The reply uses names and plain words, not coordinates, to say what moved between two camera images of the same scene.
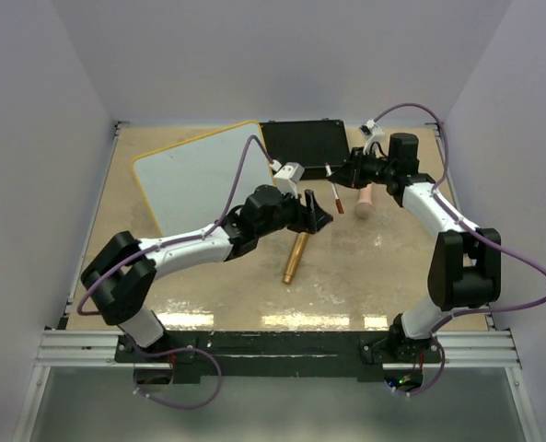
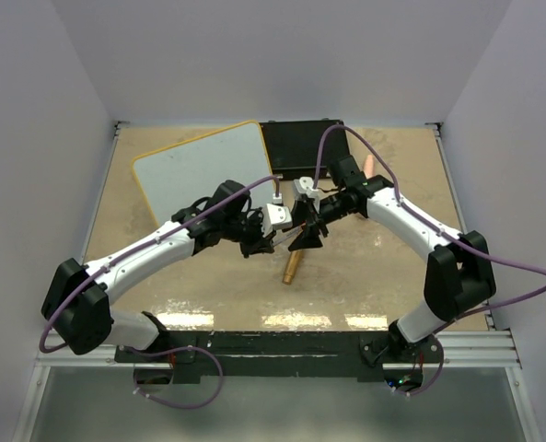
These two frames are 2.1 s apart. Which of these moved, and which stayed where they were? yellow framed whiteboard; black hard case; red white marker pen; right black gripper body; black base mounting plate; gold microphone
Moved: right black gripper body; red white marker pen
Stayed: yellow framed whiteboard; black hard case; gold microphone; black base mounting plate
